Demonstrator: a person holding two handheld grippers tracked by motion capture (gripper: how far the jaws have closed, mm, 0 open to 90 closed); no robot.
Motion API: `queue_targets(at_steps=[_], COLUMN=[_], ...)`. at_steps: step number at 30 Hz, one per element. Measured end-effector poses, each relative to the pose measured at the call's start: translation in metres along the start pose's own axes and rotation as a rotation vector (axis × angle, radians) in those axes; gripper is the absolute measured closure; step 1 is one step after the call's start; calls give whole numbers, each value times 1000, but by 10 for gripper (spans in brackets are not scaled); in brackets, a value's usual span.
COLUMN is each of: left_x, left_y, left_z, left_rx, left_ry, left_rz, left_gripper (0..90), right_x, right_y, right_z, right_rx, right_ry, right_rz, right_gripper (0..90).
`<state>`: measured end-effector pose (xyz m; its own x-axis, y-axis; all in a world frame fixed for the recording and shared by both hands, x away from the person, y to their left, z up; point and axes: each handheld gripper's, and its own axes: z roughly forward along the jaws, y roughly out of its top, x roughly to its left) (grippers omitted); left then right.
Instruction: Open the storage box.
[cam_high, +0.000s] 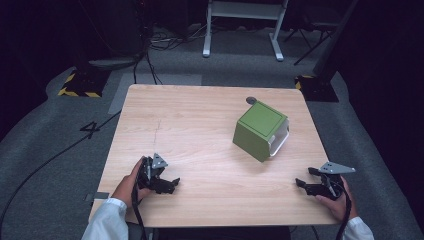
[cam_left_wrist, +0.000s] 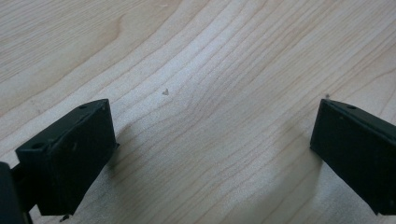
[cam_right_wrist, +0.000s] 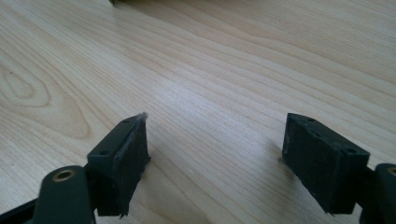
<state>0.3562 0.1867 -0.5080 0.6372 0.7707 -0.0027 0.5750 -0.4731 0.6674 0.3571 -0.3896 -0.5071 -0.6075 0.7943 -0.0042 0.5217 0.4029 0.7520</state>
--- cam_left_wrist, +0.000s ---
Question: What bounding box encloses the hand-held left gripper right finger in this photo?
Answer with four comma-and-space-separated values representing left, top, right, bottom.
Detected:
309, 98, 396, 217

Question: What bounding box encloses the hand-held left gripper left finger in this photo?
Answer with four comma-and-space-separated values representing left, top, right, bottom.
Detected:
14, 98, 120, 217

